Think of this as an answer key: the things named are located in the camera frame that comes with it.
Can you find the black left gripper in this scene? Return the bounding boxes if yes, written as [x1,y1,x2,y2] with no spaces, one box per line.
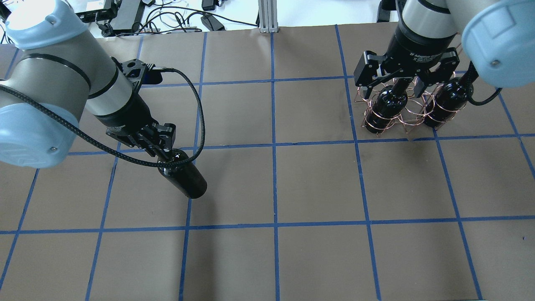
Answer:
[96,94,176,161]

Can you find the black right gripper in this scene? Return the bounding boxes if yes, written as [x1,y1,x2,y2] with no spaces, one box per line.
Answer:
[354,29,460,96]

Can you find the dark wine bottle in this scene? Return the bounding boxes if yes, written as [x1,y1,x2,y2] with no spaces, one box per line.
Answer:
[158,162,208,199]

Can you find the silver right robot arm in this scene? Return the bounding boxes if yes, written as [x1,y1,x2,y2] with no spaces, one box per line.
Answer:
[354,0,535,98]

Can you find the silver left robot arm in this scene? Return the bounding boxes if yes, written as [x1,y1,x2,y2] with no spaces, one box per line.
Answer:
[1,0,175,169]

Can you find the dark bottle in basket front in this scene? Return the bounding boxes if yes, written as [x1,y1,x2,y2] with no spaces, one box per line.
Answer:
[364,78,412,135]

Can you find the dark bottle in basket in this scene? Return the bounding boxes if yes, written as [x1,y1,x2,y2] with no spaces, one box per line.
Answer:
[364,78,412,135]
[423,77,474,128]

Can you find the dark bottle in basket rear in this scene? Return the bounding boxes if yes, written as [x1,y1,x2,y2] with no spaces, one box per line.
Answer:
[423,77,474,128]

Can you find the black power adapter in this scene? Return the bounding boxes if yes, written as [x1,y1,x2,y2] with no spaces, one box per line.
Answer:
[201,15,226,32]

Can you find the copper wire wine basket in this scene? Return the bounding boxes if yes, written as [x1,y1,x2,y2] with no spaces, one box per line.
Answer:
[355,75,475,137]

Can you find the black braided right cable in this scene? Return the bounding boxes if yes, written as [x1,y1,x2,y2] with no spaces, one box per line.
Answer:
[460,61,504,107]

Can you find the aluminium frame post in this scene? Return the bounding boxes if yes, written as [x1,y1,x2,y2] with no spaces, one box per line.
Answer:
[258,0,279,33]

